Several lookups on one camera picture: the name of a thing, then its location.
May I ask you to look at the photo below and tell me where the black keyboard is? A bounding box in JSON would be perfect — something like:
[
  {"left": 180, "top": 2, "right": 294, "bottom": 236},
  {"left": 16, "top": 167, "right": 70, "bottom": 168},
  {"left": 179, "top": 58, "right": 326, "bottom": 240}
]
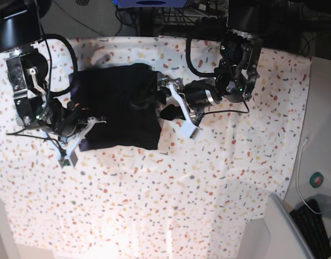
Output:
[{"left": 290, "top": 205, "right": 331, "bottom": 259}]

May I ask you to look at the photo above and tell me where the white cable on side table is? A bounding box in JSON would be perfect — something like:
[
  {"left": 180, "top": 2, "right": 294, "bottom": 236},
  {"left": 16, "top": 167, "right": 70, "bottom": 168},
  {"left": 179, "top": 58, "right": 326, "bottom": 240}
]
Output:
[{"left": 296, "top": 137, "right": 324, "bottom": 215}]

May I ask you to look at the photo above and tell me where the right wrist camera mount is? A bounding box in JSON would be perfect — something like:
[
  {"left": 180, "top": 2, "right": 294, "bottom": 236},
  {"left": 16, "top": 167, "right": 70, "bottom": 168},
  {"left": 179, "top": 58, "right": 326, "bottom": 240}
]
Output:
[{"left": 41, "top": 117, "right": 107, "bottom": 168}]

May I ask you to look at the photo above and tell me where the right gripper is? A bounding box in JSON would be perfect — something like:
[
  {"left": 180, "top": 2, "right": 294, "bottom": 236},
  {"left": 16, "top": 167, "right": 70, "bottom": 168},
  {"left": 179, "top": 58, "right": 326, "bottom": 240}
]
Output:
[{"left": 48, "top": 101, "right": 82, "bottom": 137}]

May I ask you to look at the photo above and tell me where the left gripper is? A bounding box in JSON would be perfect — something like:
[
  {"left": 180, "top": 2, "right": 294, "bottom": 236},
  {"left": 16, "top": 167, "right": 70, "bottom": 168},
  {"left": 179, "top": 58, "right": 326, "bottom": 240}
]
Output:
[{"left": 183, "top": 79, "right": 222, "bottom": 110}]

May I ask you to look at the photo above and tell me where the green tape roll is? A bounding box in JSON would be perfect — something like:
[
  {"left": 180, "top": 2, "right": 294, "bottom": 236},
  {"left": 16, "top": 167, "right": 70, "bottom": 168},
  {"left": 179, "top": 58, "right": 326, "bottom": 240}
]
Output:
[{"left": 309, "top": 172, "right": 324, "bottom": 188}]

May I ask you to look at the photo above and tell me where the black t-shirt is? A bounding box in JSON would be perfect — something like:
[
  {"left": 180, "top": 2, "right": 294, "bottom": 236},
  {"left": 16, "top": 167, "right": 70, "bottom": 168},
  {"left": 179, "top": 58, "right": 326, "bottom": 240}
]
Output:
[{"left": 68, "top": 63, "right": 171, "bottom": 152}]

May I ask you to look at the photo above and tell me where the terrazzo pattern tablecloth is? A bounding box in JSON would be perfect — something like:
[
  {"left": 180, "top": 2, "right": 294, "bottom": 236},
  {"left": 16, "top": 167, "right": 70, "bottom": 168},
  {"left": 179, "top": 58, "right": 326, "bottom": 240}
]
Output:
[{"left": 0, "top": 49, "right": 312, "bottom": 258}]

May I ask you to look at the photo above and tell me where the blue device top edge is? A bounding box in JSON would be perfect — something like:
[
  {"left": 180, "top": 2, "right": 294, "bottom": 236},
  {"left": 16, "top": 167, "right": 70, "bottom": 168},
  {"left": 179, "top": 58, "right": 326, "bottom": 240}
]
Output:
[{"left": 113, "top": 0, "right": 194, "bottom": 8}]

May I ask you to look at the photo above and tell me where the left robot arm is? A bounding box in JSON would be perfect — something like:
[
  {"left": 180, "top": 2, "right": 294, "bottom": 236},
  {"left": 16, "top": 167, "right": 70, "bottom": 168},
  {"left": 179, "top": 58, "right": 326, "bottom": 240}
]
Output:
[{"left": 183, "top": 1, "right": 269, "bottom": 110}]

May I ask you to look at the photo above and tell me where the grey laptop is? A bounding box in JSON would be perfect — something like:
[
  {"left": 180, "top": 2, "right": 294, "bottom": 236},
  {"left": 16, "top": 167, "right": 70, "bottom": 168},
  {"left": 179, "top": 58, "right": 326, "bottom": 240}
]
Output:
[{"left": 264, "top": 193, "right": 314, "bottom": 259}]

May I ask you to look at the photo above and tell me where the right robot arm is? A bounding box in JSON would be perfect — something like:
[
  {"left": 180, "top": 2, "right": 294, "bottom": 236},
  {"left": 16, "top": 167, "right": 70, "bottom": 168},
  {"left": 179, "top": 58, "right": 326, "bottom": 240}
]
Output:
[{"left": 0, "top": 1, "right": 79, "bottom": 137}]

